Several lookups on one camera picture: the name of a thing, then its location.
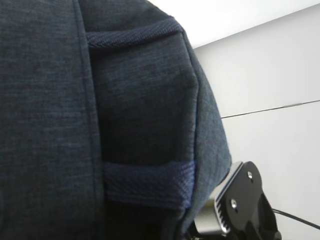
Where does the navy blue lunch bag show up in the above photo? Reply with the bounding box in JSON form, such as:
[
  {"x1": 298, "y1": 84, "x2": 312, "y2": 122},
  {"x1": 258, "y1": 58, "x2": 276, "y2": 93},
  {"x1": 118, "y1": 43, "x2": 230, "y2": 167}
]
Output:
[{"x1": 0, "y1": 0, "x2": 231, "y2": 240}]

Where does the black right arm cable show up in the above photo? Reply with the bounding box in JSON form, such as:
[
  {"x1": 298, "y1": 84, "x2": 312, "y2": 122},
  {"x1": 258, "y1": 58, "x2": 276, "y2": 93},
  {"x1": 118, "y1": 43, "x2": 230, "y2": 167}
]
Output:
[{"x1": 271, "y1": 208, "x2": 320, "y2": 230}]

